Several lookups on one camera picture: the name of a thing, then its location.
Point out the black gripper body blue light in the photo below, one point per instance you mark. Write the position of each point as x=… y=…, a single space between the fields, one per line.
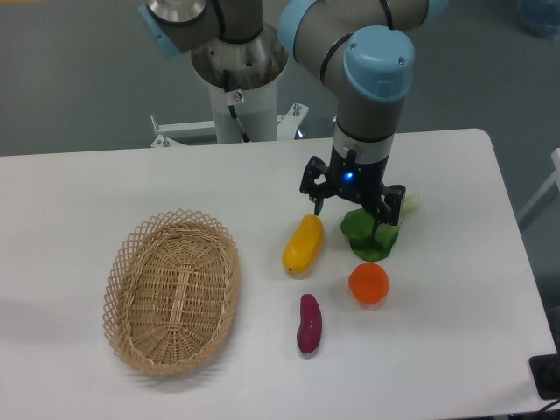
x=354 y=180

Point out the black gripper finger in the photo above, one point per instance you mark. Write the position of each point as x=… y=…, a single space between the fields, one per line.
x=316 y=183
x=386 y=207

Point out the yellow mango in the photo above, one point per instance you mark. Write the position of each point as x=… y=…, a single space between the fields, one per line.
x=304 y=245

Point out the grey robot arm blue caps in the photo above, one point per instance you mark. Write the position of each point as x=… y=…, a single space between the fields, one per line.
x=358 y=50

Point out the green leafy bok choy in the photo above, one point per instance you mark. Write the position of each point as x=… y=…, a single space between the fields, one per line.
x=357 y=226

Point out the orange tangerine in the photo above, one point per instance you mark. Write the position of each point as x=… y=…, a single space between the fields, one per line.
x=369 y=283

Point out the purple sweet potato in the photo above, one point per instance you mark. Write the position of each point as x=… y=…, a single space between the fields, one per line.
x=310 y=327

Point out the oval wicker basket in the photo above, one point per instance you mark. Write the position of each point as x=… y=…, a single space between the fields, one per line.
x=172 y=293

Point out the black device at table corner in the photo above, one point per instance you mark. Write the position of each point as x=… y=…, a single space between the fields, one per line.
x=545 y=372

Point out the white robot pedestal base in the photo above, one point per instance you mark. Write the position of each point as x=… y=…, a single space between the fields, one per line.
x=241 y=80

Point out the white frame at right edge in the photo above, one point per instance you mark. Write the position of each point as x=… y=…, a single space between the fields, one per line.
x=543 y=196

